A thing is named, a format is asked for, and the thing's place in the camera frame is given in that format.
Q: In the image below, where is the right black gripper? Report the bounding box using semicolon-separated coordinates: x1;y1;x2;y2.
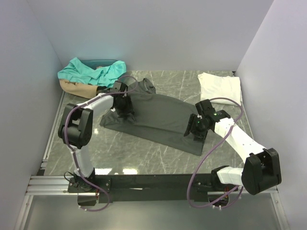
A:
183;114;210;142

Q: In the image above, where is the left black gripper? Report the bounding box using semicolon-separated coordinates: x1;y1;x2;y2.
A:
115;95;135;119

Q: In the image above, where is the dark grey t shirt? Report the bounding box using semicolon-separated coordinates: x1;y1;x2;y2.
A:
100;78;204;156

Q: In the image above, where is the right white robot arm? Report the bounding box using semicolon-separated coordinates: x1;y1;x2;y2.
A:
184;110;282;195

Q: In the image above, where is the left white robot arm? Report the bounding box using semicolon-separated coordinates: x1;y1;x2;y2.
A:
58;93;133;193

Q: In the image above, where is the teal t shirt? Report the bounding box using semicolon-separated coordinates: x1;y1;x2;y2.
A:
58;57;127;88

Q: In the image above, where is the tan t shirt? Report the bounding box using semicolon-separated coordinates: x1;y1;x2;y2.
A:
59;79;107;99

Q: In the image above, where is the folded white t shirt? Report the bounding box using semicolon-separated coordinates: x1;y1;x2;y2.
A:
198;72;242;106

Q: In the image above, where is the teal plastic basket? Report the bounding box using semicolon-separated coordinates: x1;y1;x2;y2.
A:
80;59;127;94

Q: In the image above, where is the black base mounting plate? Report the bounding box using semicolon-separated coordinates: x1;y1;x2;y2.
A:
67;173;239;204

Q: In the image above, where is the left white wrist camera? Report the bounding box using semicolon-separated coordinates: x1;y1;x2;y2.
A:
110;81;128;95

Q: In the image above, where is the aluminium rail frame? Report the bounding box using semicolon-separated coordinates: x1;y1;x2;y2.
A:
14;153;292;230

